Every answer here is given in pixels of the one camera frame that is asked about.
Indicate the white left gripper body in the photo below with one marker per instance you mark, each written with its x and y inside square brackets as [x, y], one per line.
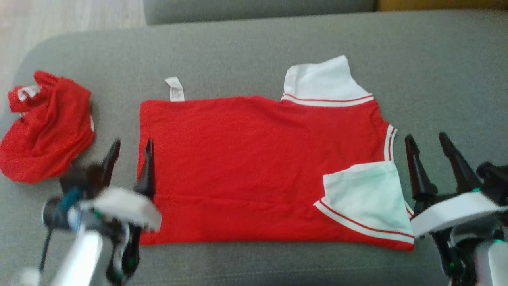
[127, 208]

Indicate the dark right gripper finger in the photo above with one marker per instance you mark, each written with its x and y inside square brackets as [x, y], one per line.
[421, 178]
[462, 171]

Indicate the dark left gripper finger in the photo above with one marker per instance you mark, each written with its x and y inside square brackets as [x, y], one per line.
[147, 174]
[111, 163]

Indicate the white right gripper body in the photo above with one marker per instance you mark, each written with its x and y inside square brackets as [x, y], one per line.
[452, 210]

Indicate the red shorts white waistband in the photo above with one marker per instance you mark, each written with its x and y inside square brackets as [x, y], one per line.
[43, 139]

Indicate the red shirt white sleeves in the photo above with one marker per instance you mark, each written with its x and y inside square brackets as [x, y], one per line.
[246, 167]

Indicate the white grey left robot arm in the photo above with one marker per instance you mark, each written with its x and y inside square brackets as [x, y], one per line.
[81, 258]

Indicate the large grey sofa seat cushion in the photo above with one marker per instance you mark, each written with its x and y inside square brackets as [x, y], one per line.
[238, 51]

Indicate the yellow sofa cushion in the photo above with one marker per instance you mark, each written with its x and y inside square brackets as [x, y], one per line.
[440, 4]

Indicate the grey sofa back cushion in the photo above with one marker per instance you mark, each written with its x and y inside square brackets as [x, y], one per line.
[258, 10]

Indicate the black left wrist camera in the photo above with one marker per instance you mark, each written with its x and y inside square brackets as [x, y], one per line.
[83, 176]

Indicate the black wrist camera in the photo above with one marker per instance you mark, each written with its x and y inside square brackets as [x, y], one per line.
[83, 176]
[496, 180]

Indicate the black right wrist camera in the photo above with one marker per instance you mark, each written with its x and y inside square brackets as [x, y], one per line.
[496, 180]

